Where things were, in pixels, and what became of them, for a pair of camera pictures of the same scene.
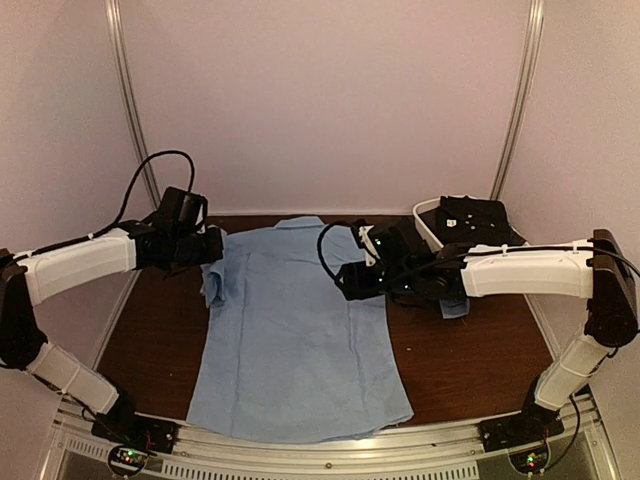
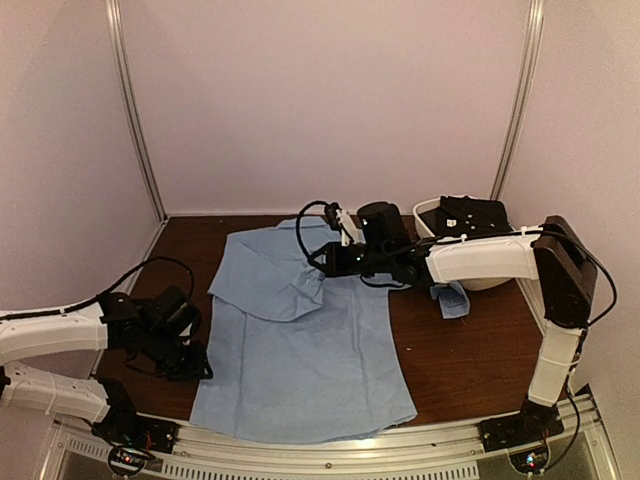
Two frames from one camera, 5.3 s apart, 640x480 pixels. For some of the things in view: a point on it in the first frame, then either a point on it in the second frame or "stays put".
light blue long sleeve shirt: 287,353 stays put
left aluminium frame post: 113,11 stays put
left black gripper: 213,249 → 193,369
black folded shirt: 469,220 stays put
